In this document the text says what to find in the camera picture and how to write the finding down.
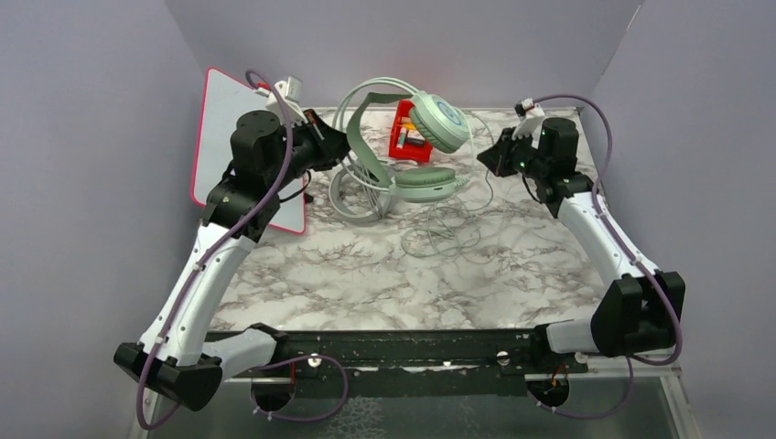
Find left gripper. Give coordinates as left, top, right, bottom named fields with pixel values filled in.
left=266, top=108, right=360, bottom=191

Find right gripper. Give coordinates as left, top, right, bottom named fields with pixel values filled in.
left=477, top=127, right=548, bottom=182

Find grey white gaming headset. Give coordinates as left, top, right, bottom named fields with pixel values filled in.
left=328, top=161, right=395, bottom=225

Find green headphones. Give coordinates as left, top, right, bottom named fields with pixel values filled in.
left=332, top=76, right=472, bottom=204

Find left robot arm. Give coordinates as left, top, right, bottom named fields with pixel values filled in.
left=113, top=110, right=350, bottom=412

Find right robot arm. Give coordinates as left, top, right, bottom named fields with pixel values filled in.
left=477, top=117, right=685, bottom=372

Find white green glue stick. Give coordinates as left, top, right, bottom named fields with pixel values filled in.
left=394, top=126, right=407, bottom=149

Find red plastic bin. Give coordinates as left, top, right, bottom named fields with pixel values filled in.
left=388, top=100, right=433, bottom=164

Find pink framed whiteboard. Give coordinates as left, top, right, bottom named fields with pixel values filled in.
left=190, top=67, right=309, bottom=235

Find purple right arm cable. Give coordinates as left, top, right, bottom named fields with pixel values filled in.
left=525, top=94, right=684, bottom=421

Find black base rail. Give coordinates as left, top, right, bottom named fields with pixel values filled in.
left=230, top=328, right=650, bottom=402

